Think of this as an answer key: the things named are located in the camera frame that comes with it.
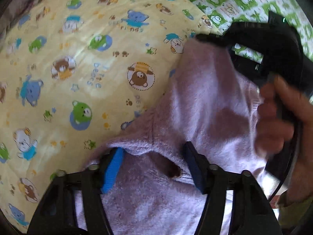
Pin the green white checkered quilt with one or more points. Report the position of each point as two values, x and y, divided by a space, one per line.
223 12

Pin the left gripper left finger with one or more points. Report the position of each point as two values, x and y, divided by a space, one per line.
96 180

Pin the person's right hand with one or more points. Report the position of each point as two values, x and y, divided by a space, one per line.
272 133

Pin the right forearm sleeve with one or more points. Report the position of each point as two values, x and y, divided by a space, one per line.
294 203

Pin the yellow cartoon bear blanket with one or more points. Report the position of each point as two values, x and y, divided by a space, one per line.
74 72

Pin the pink knitted sweater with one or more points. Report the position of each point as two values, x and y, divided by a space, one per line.
208 103

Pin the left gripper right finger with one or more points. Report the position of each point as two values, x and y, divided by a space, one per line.
211 181

